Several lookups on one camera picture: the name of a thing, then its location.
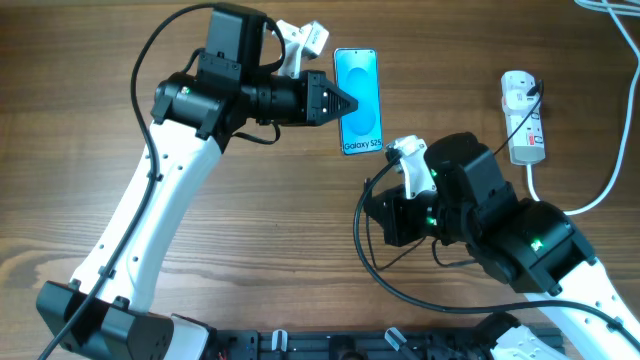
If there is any smartphone with blue screen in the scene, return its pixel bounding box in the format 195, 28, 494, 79
334, 48, 383, 156

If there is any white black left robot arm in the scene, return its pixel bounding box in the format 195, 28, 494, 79
36, 2, 358, 359

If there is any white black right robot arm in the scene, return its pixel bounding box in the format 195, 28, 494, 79
353, 132, 639, 359

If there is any white USB charger plug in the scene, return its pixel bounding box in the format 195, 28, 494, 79
501, 70, 540, 117

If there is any white power strip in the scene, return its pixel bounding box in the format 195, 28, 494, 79
505, 110, 546, 166

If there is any white power strip cord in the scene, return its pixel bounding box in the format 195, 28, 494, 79
524, 0, 640, 217

